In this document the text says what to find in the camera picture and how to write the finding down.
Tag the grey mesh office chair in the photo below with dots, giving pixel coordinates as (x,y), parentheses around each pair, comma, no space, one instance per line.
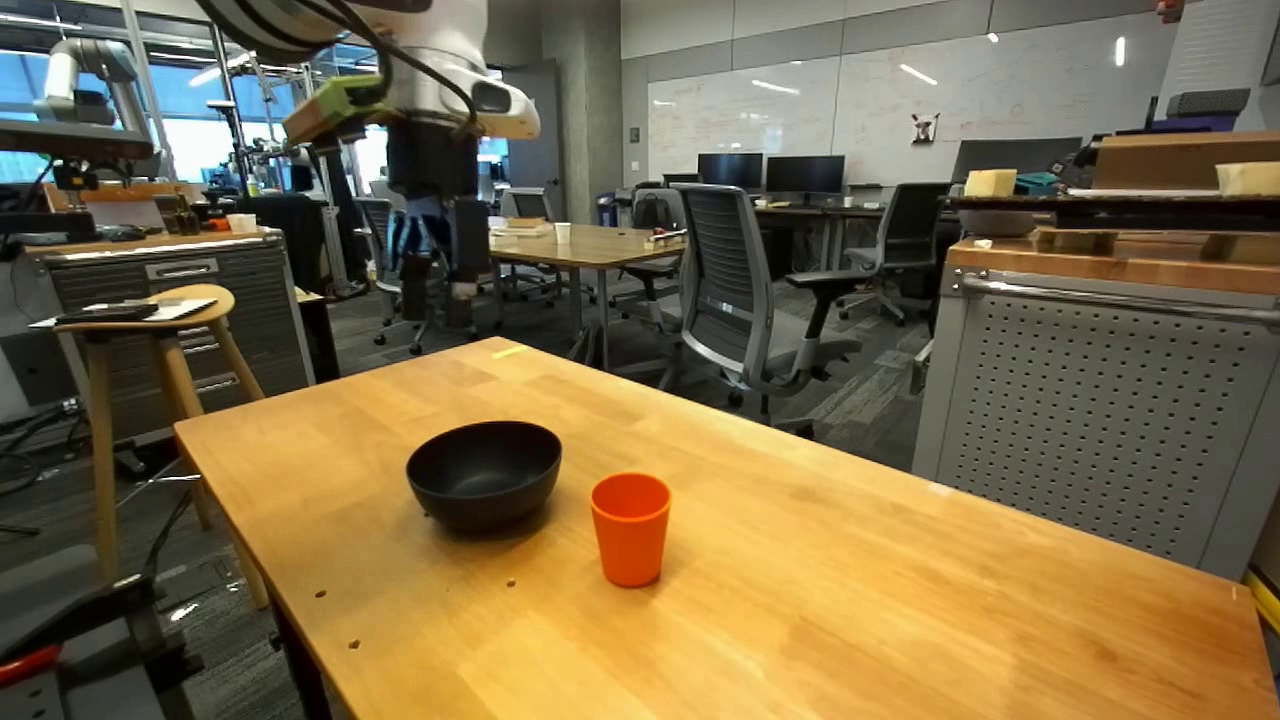
(727,281)

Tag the dark office desk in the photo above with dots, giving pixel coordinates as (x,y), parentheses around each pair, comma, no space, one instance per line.
(800,208)

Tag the dark office chair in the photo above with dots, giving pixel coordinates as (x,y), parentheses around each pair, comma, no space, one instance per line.
(915,227)

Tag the large wooden box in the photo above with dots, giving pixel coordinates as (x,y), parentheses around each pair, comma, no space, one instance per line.
(1173,162)

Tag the black bowl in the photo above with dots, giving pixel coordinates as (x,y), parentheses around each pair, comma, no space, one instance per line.
(482,473)

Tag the light wooden office table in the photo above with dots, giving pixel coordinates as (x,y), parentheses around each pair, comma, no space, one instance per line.
(585,244)

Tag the grey cabinet with wooden top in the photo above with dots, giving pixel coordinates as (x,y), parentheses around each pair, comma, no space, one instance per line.
(242,300)

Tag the small poster on whiteboard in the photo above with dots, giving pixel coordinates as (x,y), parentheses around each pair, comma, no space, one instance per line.
(926,129)

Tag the grey purple device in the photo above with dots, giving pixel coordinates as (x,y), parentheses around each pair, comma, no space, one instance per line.
(1207,106)

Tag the black computer monitor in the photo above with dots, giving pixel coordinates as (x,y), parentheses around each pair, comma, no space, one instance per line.
(729,170)
(805,174)

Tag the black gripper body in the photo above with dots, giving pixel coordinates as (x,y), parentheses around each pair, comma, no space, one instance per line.
(432,162)

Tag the orange plastic cup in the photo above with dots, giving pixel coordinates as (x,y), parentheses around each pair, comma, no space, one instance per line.
(631,535)

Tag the wide dark monitor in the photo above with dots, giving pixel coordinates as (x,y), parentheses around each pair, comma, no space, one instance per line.
(1018,157)

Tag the white hanging tube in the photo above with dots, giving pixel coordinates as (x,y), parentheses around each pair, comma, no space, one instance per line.
(63,78)

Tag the grey swivel chair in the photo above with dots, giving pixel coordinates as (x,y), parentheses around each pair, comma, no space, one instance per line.
(376,244)

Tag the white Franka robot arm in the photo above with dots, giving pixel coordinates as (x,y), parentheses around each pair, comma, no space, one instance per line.
(441,54)

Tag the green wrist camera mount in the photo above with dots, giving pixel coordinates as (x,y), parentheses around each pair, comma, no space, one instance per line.
(335,106)

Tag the white wall whiteboard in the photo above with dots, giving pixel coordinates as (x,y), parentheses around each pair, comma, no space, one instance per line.
(852,94)

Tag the grey chair behind table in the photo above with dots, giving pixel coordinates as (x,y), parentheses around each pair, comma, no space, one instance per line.
(654,221)

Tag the grey perforated metal cabinet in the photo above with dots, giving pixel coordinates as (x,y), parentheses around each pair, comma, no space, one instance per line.
(1104,414)

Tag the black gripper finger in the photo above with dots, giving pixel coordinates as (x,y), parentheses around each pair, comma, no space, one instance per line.
(413,273)
(469,240)

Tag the wooden stool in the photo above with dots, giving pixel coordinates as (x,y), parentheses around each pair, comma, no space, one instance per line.
(166,363)

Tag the black office chair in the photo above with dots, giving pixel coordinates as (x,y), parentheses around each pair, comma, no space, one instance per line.
(292,232)

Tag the dark tablet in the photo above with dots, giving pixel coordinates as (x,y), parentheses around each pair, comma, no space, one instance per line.
(122,309)

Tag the beige foam block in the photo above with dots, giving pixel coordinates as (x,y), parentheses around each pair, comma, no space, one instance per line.
(988,182)
(1248,176)

